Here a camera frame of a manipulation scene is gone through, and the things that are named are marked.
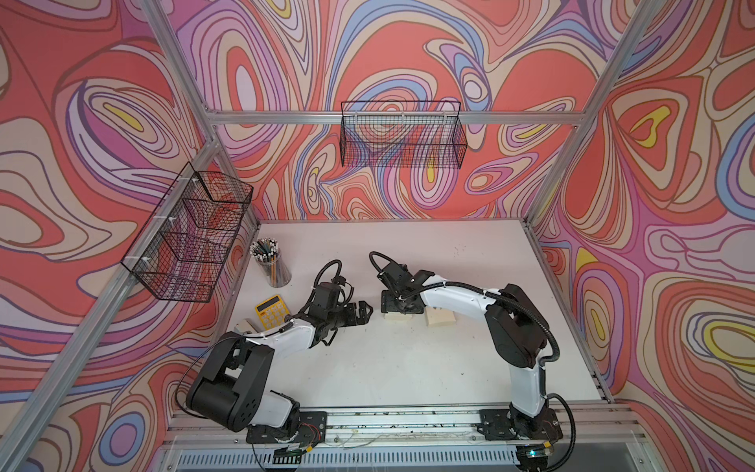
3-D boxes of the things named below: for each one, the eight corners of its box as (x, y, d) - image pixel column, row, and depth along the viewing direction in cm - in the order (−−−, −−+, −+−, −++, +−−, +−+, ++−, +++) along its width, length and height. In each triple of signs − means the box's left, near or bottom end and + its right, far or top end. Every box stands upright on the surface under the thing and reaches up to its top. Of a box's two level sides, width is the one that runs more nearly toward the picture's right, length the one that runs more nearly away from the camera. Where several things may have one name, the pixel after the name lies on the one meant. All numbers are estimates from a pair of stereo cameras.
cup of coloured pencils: (264, 288, 102) (247, 256, 88) (270, 269, 107) (254, 237, 93) (288, 288, 102) (274, 256, 88) (293, 269, 107) (280, 237, 93)
